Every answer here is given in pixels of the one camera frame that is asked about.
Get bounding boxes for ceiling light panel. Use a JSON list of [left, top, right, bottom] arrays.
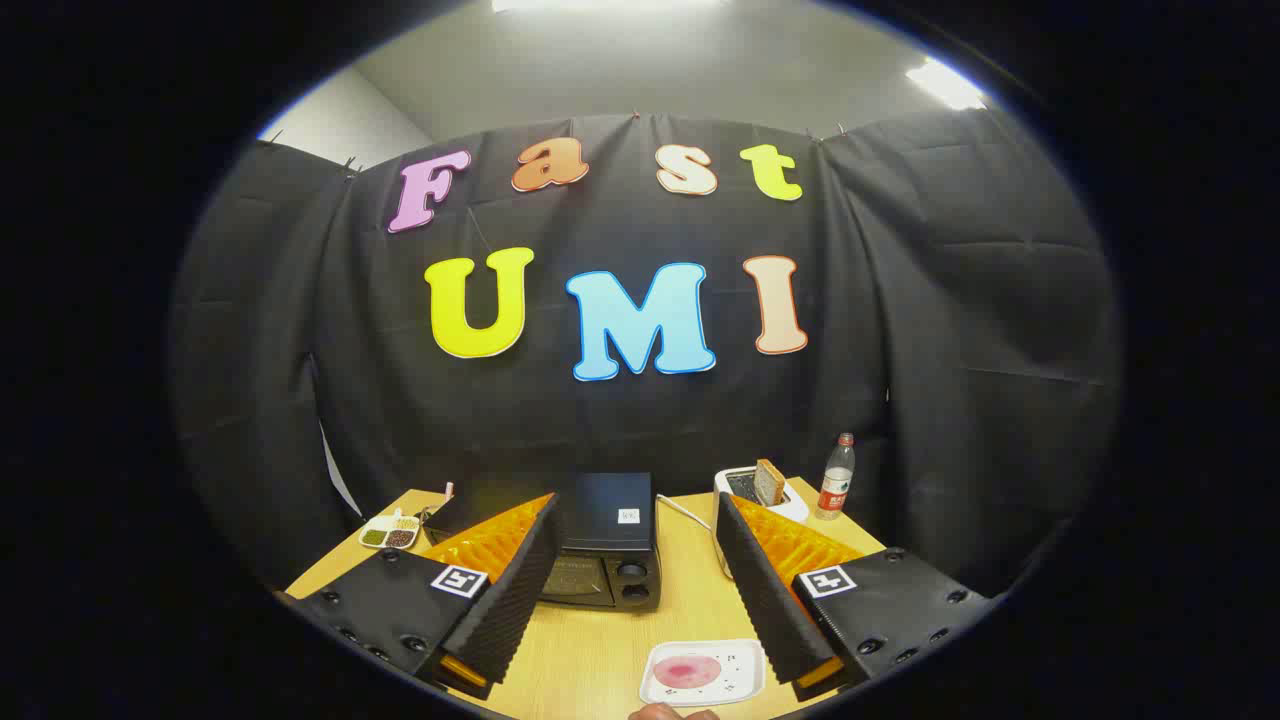
[[905, 57, 986, 111]]

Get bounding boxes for black toaster oven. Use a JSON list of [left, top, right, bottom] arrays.
[[535, 472, 663, 613]]

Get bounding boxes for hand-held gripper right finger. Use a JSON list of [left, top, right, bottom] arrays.
[[715, 491, 1001, 703]]

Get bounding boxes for white divided dish with beans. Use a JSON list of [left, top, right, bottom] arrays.
[[358, 508, 421, 551]]

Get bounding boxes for pink round ham slice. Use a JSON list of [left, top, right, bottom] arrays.
[[653, 655, 723, 691]]

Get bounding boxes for white pop-up toaster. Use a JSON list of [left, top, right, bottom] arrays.
[[713, 465, 811, 581]]

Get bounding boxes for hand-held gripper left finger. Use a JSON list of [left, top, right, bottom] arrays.
[[283, 492, 563, 701]]

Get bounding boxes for clear water bottle red label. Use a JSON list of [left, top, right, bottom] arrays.
[[815, 432, 857, 521]]

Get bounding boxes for white power cable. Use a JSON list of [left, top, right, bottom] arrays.
[[655, 493, 716, 531]]

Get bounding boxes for white square plate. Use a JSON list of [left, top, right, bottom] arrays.
[[638, 640, 767, 709]]

